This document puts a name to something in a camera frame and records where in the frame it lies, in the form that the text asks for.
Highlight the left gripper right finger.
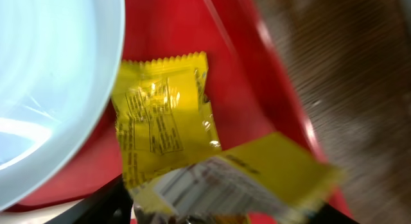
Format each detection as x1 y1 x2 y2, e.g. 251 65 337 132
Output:
305 203 359 224

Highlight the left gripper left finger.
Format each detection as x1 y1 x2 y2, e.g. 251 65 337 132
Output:
46 175 133 224

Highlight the light blue plate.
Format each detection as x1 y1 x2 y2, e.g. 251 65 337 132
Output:
1 0 125 209

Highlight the yellow silver snack wrapper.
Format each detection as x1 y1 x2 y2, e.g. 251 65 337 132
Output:
112 52 341 223

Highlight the red serving tray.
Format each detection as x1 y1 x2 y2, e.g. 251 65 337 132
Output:
6 0 353 224

